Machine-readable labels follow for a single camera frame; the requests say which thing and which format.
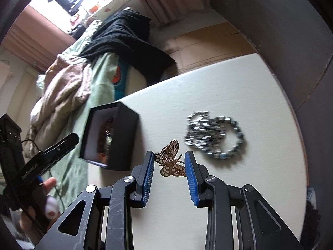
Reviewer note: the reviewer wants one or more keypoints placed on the flattened cardboard sheet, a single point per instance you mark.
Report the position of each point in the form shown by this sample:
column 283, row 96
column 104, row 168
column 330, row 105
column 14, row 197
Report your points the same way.
column 204, row 47

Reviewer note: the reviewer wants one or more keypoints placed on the black jewelry box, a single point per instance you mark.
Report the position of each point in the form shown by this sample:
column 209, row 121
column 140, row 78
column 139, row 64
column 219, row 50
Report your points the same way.
column 109, row 135

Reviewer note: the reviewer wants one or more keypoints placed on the beige pink blanket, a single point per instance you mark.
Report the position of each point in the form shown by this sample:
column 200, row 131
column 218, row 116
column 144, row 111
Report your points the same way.
column 66, row 88

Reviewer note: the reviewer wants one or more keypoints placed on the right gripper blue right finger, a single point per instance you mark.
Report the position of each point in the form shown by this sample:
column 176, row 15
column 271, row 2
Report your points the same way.
column 201, row 190

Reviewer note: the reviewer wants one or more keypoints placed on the teal orange pillow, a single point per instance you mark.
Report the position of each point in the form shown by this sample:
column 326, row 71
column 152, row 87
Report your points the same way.
column 119, row 79

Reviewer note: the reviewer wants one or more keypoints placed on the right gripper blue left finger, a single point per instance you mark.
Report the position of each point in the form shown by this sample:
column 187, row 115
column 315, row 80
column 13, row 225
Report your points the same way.
column 143, row 175

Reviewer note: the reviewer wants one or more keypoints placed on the floral pillow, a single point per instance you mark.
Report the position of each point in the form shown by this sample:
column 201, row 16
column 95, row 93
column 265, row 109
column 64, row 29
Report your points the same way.
column 108, row 8

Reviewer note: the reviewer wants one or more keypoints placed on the gold butterfly brooch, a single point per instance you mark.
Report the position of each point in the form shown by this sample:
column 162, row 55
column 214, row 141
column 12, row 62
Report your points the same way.
column 169, row 162

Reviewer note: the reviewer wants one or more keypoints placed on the black knitted garment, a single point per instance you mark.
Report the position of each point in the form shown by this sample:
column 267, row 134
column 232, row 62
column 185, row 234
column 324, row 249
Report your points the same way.
column 126, row 34

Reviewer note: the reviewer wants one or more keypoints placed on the left human hand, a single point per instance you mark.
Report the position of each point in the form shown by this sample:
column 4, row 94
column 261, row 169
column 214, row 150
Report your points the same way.
column 39, row 211

